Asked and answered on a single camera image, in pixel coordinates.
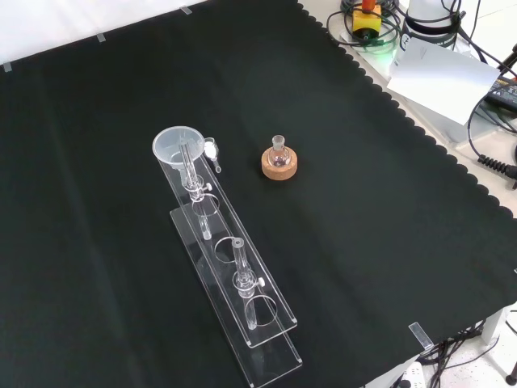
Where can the translucent plastic funnel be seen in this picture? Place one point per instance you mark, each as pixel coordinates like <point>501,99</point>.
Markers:
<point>169,141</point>

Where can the clear acrylic funnel stand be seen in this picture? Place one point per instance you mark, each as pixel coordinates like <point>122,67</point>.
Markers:
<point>218,228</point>

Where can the glass weighing funnel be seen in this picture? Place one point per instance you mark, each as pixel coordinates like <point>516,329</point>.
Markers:
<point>210,149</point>

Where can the round-bottom glass flask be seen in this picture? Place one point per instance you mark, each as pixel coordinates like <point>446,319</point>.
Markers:
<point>278,155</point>

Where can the black cloth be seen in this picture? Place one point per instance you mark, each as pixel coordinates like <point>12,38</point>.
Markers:
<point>363,202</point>

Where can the clear tape strip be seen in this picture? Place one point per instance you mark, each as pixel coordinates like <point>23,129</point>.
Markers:
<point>101,38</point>
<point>420,335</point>
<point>8,66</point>
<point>186,10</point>

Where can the yellow stop button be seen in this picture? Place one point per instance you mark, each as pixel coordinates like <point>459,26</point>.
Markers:
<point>365,22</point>

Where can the pale board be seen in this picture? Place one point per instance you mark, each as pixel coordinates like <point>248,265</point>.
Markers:
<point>440,77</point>

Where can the white power strip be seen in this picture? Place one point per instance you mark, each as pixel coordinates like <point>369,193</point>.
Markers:
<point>412,376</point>

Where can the black power adapter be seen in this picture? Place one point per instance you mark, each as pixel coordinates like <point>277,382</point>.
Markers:
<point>505,95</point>

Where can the black tripod leg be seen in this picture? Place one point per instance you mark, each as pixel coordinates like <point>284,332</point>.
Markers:
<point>509,60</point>

